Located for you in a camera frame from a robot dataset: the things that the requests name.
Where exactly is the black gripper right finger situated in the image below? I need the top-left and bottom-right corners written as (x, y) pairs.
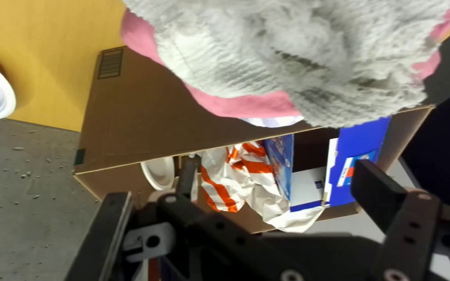
top-left (351, 158), bottom-right (443, 281)

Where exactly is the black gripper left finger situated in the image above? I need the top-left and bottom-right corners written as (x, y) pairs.
top-left (157, 153), bottom-right (310, 281)

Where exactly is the grey knitted towel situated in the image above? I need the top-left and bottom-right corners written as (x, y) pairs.
top-left (123, 0), bottom-right (450, 130)

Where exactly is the white orange striped bag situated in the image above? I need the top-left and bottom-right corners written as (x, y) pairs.
top-left (199, 139), bottom-right (327, 234)

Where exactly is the blue white carton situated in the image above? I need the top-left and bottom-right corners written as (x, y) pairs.
top-left (263, 116), bottom-right (394, 209)

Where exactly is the white bowl in box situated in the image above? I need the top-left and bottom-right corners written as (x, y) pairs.
top-left (140, 155), bottom-right (179, 192)

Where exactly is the brown cardboard box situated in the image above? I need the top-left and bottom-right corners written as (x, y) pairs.
top-left (73, 45), bottom-right (437, 237)

